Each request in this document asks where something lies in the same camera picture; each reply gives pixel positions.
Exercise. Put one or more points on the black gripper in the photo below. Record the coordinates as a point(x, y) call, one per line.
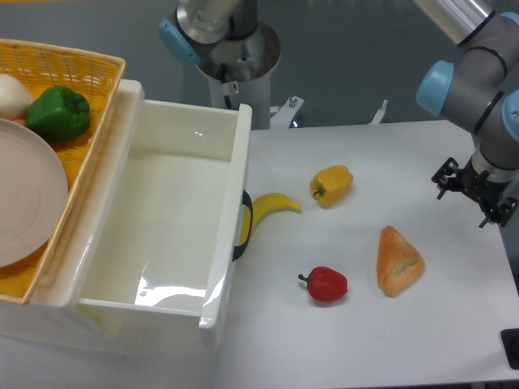
point(481, 181)

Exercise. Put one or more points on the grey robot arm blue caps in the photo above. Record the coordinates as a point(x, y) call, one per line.
point(466, 93)

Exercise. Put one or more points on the triangle bread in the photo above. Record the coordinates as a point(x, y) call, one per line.
point(399, 264)

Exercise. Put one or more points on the yellow bell pepper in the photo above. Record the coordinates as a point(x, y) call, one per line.
point(329, 186)

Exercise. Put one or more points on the black object at table edge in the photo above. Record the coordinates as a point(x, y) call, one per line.
point(510, 341)

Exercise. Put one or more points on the red bell pepper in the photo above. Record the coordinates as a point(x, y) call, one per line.
point(325, 284)

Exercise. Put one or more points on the yellow banana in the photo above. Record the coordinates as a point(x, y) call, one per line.
point(267, 204)

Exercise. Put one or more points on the white open drawer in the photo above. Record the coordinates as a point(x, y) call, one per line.
point(160, 215)

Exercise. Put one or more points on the white cabinet body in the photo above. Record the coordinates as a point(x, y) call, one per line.
point(108, 326)

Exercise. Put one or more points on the green bell pepper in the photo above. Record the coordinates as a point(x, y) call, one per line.
point(58, 115)

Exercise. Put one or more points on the beige plate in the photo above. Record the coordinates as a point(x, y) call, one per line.
point(34, 191)

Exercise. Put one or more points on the white onion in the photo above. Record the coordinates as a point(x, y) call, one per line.
point(15, 98)

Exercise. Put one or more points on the white table bracket right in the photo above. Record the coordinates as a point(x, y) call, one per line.
point(380, 113)

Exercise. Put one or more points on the white table bracket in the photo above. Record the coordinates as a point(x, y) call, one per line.
point(285, 116)
point(380, 113)

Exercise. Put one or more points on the black drawer handle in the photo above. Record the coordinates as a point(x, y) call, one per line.
point(244, 241)

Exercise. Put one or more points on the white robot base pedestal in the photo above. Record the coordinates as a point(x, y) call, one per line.
point(239, 72)

